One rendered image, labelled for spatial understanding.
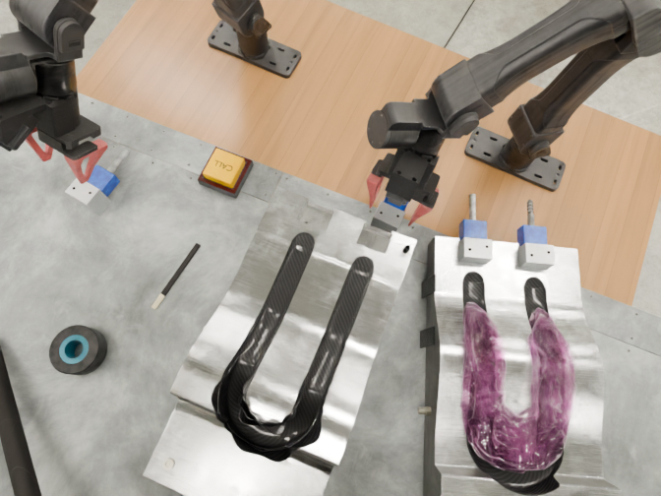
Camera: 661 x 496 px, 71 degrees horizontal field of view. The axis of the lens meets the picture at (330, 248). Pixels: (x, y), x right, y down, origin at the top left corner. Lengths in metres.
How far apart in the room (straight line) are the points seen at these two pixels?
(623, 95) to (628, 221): 1.39
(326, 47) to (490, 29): 1.38
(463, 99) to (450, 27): 1.66
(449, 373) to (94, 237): 0.67
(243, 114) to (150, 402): 0.58
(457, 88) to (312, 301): 0.39
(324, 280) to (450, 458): 0.33
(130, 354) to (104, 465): 0.17
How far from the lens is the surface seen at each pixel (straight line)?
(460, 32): 2.34
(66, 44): 0.72
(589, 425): 0.87
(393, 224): 0.84
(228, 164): 0.91
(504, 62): 0.69
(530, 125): 0.89
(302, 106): 1.01
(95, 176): 0.97
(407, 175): 0.70
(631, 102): 2.44
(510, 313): 0.85
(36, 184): 1.06
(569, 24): 0.69
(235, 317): 0.75
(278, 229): 0.79
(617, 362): 1.00
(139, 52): 1.15
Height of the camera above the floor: 1.63
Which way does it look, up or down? 72 degrees down
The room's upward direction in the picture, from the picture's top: 8 degrees clockwise
